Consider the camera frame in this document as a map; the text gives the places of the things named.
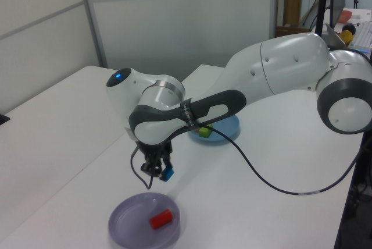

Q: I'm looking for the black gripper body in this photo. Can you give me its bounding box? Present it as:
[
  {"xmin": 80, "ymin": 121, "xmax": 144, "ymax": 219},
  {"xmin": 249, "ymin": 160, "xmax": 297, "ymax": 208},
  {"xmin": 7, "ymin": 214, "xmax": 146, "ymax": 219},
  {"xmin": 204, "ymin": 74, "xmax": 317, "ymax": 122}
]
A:
[{"xmin": 135, "ymin": 140, "xmax": 174, "ymax": 159}]

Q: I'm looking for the blue block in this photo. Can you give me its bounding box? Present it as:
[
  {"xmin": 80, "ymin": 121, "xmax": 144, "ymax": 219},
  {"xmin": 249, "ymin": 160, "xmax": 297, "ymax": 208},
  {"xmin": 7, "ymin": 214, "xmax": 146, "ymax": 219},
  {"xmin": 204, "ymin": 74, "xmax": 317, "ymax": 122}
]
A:
[{"xmin": 160, "ymin": 167, "xmax": 176, "ymax": 183}]

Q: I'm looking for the red block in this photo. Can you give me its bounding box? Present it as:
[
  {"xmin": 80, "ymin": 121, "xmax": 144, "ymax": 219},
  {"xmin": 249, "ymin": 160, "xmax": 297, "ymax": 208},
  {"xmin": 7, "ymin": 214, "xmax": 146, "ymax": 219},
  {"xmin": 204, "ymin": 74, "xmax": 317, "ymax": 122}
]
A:
[{"xmin": 149, "ymin": 208, "xmax": 174, "ymax": 229}]

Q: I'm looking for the purple plate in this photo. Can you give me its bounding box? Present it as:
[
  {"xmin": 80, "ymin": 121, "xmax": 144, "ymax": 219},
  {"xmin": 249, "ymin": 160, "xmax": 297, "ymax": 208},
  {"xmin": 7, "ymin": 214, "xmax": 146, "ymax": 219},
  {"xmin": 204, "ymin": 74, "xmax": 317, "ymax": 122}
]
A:
[{"xmin": 108, "ymin": 192, "xmax": 181, "ymax": 249}]

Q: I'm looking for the blue plate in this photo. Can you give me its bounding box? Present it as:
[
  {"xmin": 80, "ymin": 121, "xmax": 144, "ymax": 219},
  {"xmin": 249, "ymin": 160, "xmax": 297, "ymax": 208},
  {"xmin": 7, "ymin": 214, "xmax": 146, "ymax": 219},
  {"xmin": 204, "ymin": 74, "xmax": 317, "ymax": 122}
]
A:
[{"xmin": 188, "ymin": 114, "xmax": 241, "ymax": 145}]

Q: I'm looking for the brown wooden panel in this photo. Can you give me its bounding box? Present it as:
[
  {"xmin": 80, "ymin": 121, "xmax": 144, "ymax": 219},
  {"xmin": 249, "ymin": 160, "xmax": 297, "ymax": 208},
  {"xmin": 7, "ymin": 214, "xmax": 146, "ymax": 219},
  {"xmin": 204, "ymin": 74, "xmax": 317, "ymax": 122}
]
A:
[{"xmin": 283, "ymin": 0, "xmax": 305, "ymax": 27}]

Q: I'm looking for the black monitor stand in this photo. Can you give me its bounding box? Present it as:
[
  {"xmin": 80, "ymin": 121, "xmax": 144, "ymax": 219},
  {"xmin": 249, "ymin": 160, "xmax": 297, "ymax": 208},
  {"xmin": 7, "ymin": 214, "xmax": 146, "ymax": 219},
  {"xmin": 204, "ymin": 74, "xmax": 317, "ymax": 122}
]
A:
[{"xmin": 315, "ymin": 0, "xmax": 330, "ymax": 36}]

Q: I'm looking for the yellow round object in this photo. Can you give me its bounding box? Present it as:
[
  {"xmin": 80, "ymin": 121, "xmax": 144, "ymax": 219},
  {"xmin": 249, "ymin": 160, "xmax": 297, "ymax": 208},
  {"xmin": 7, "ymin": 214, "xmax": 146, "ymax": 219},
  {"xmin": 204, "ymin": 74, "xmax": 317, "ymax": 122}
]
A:
[{"xmin": 341, "ymin": 30, "xmax": 354, "ymax": 47}]

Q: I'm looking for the red bowl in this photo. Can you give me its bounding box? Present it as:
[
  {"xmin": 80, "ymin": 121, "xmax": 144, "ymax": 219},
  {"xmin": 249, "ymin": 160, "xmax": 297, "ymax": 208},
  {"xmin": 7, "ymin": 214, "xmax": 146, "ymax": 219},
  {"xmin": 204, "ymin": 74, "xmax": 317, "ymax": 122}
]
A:
[{"xmin": 339, "ymin": 10, "xmax": 353, "ymax": 24}]

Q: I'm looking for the pale computer keyboard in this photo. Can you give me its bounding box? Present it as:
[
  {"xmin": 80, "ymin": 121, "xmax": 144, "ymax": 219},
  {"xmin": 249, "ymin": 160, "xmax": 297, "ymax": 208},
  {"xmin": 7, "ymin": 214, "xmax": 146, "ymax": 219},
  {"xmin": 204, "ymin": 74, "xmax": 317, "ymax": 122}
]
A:
[{"xmin": 353, "ymin": 22, "xmax": 372, "ymax": 49}]

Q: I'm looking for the black cable strap with lettering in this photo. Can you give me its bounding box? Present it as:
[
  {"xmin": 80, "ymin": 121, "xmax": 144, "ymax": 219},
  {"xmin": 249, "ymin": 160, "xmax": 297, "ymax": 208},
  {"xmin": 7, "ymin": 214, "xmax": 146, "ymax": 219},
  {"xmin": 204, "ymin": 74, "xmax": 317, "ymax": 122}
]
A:
[{"xmin": 179, "ymin": 98, "xmax": 196, "ymax": 130}]

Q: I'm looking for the dark hanging robot cable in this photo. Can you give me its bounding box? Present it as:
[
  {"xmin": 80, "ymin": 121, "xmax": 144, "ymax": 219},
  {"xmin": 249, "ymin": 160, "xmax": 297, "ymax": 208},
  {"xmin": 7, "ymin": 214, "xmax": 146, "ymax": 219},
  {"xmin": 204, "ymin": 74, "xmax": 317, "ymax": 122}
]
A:
[{"xmin": 130, "ymin": 119, "xmax": 367, "ymax": 196}]

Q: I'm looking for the grey partition post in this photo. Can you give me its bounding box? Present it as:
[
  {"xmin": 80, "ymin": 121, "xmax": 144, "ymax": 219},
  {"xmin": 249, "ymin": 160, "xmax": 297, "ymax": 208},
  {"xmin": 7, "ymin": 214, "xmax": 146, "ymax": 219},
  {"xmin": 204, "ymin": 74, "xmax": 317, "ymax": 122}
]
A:
[
  {"xmin": 270, "ymin": 0, "xmax": 280, "ymax": 40},
  {"xmin": 76, "ymin": 0, "xmax": 109, "ymax": 69}
]

